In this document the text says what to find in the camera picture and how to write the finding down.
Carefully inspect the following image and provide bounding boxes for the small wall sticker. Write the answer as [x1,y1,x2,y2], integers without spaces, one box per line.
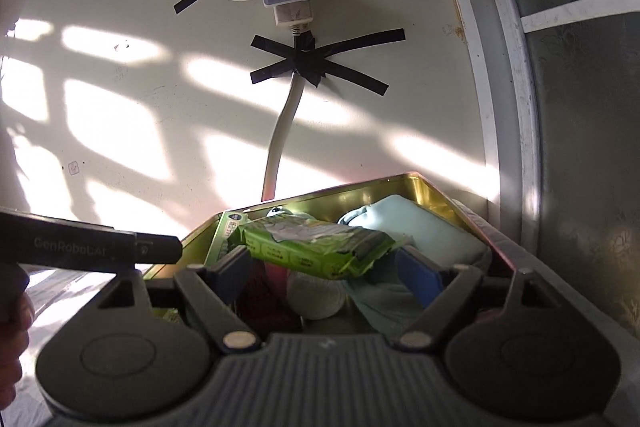
[67,160,80,176]

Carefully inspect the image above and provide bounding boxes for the green tissue packet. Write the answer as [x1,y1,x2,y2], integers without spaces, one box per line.
[229,213,406,281]

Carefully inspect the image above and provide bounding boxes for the person's left hand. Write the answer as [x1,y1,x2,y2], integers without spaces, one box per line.
[0,293,35,410]

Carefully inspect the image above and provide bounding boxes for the gold metal tin box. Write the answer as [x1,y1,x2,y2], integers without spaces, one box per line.
[147,172,511,337]

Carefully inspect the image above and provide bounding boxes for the black tape cross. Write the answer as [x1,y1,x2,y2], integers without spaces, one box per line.
[250,28,406,96]

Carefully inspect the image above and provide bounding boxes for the white round container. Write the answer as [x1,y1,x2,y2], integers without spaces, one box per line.
[286,271,346,321]

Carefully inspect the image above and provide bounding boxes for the teal fabric pouch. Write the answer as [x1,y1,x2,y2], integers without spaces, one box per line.
[338,194,492,337]

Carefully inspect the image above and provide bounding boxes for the white window frame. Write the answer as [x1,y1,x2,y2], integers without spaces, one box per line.
[456,0,639,262]

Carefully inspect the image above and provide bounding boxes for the white power strip cable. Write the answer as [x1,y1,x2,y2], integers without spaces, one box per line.
[260,74,306,203]

